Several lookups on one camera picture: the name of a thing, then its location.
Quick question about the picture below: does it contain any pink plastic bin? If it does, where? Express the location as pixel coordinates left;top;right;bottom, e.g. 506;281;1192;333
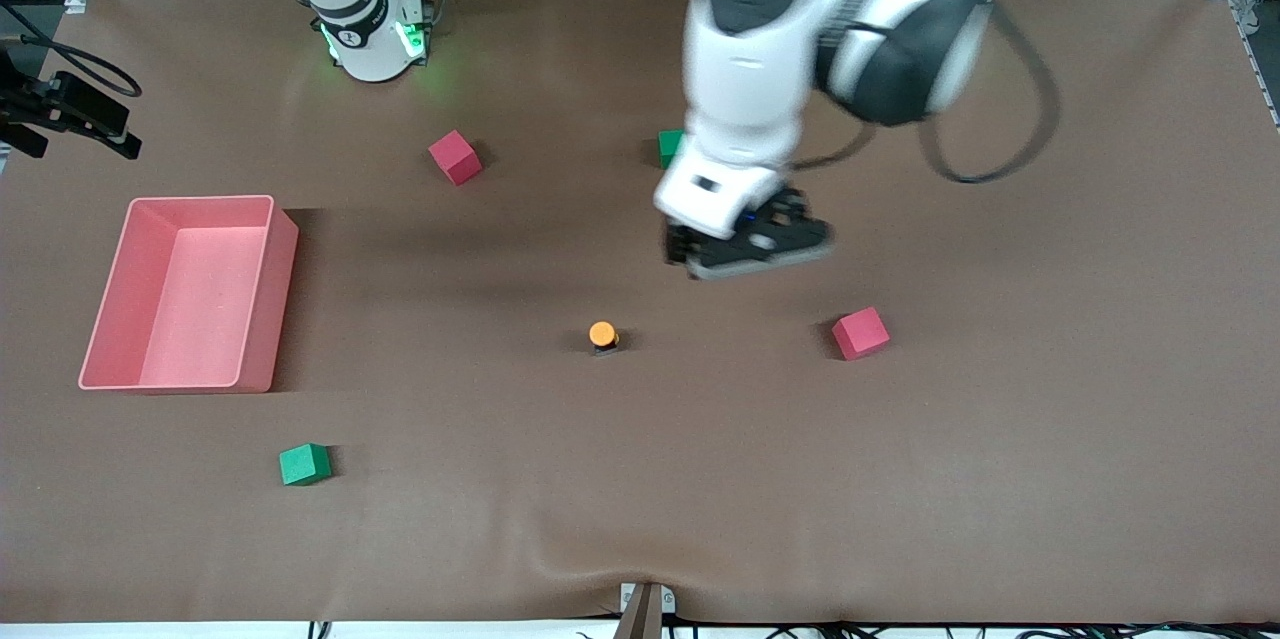
78;195;300;394

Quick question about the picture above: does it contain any red foam cube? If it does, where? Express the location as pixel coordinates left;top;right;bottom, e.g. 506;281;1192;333
830;306;892;362
428;129;484;186

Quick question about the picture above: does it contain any brown table mat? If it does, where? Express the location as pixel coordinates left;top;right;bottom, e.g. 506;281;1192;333
0;0;1280;625

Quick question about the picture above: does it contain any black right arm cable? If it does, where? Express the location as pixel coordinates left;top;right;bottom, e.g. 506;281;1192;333
0;0;143;100

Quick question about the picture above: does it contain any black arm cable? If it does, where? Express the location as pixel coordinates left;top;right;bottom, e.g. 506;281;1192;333
0;0;143;100
790;0;1063;185

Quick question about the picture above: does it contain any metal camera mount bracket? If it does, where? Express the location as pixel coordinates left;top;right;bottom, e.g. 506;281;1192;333
615;581;678;639

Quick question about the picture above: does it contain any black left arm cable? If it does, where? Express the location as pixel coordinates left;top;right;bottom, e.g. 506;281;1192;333
790;0;1063;185

